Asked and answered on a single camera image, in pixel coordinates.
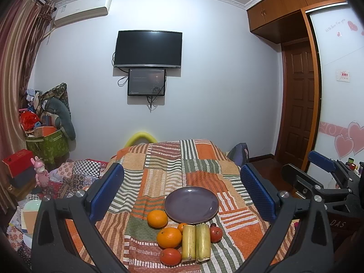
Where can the striped red curtain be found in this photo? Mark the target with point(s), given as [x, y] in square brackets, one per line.
[22, 30]

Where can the white air conditioner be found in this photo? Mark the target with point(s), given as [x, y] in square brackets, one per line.
[80, 10]

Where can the large orange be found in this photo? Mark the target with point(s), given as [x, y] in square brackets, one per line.
[169, 237]

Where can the small black wall monitor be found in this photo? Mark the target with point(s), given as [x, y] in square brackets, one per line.
[146, 82]

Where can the yellow corn cob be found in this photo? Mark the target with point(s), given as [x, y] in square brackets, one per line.
[203, 244]
[189, 244]

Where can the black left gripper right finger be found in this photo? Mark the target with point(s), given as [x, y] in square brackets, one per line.
[311, 249]

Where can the grey plush toy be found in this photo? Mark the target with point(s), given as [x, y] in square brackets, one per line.
[57, 107]

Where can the patchwork striped bed blanket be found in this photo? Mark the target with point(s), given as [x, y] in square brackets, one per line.
[152, 171]

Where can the pink toy figure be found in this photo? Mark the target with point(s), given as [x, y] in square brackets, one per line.
[42, 175]

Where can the brown overhead cabinet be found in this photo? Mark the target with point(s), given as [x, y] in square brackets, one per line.
[279, 21]

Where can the small tangerine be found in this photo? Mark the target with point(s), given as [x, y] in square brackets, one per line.
[181, 226]

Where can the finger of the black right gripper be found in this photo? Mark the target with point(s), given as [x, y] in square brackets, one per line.
[340, 172]
[300, 181]

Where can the checkered floral quilt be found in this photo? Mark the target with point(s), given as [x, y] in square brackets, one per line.
[70, 177]

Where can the green storage box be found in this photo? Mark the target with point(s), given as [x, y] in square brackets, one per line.
[50, 148]

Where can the camouflage cushion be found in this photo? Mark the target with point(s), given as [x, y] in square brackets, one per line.
[59, 92]

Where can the red tomato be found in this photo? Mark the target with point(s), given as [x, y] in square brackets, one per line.
[216, 234]
[170, 257]

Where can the purple round plate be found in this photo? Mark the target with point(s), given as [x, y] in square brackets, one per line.
[191, 205]

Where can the red gift box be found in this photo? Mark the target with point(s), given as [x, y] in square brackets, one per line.
[18, 162]

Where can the white wardrobe sliding door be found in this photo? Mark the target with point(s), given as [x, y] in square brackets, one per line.
[339, 39]

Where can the small-navel orange with sticker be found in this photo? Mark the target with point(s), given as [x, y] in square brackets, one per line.
[157, 219]

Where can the brown wooden door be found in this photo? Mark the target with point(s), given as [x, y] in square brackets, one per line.
[298, 101]

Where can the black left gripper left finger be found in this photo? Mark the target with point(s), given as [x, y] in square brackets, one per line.
[66, 238]

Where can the black wall television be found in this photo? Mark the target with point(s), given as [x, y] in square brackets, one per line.
[147, 48]

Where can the red plastic bag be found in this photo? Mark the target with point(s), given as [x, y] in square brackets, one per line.
[28, 119]

